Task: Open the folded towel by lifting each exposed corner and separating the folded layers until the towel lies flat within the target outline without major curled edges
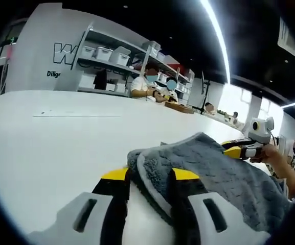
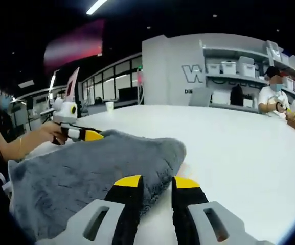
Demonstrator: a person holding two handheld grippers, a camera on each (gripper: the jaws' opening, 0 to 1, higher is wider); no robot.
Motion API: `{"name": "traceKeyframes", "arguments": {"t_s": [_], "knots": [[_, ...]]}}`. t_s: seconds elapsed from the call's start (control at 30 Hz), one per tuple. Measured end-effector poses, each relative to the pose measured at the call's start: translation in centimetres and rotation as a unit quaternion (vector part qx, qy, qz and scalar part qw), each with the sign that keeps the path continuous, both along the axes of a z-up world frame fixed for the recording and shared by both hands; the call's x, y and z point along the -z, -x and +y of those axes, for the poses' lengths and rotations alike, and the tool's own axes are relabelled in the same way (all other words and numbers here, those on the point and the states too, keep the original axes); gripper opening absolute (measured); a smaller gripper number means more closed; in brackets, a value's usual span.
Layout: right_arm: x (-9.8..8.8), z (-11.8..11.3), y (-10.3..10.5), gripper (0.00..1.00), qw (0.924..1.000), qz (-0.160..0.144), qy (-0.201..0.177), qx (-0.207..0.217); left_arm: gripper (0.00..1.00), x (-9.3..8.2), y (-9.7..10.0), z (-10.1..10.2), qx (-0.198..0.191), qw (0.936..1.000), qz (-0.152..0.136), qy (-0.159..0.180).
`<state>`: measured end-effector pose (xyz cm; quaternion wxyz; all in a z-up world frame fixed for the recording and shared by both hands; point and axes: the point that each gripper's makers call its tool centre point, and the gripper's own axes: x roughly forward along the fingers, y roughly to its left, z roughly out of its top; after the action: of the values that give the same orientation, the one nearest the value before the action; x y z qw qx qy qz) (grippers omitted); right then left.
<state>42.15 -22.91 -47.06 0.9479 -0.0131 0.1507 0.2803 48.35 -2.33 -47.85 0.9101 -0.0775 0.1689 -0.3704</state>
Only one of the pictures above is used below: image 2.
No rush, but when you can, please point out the grey towel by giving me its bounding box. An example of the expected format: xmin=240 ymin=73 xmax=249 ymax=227
xmin=8 ymin=129 xmax=188 ymax=242

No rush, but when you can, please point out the person's left hand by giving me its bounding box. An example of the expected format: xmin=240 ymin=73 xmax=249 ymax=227
xmin=41 ymin=121 xmax=63 ymax=143

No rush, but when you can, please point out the white-framed standing screen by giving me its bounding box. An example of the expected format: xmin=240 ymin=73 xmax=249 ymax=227
xmin=64 ymin=67 xmax=81 ymax=103

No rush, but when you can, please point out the hanging pink screen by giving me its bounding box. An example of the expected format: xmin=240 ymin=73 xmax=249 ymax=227
xmin=43 ymin=19 xmax=105 ymax=69

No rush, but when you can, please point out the ceiling light strip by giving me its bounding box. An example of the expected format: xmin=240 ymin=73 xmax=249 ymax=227
xmin=85 ymin=0 xmax=108 ymax=15

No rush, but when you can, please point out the grey laptop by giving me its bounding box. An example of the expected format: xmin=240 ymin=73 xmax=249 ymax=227
xmin=188 ymin=87 xmax=212 ymax=107

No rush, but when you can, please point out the black backpack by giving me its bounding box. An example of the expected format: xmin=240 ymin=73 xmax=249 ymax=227
xmin=230 ymin=84 xmax=244 ymax=106

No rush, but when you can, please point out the grey shelf unit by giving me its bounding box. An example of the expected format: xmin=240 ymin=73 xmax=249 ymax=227
xmin=199 ymin=39 xmax=295 ymax=108

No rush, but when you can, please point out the row of white storage boxes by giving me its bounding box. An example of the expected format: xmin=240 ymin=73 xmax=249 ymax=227
xmin=205 ymin=40 xmax=295 ymax=90

